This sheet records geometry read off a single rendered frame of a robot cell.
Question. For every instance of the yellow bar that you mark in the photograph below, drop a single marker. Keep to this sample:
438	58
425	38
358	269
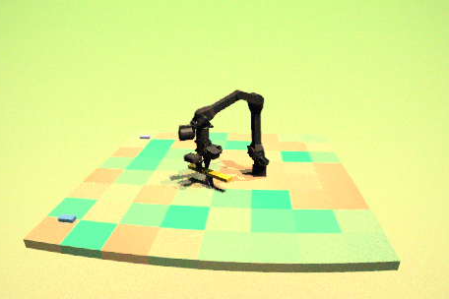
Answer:
211	173

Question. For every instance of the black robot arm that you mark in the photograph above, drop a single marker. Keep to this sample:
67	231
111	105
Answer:
205	114

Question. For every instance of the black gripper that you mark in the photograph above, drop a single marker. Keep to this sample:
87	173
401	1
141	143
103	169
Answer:
197	157

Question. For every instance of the small blue flat block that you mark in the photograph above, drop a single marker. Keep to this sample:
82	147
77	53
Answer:
66	218

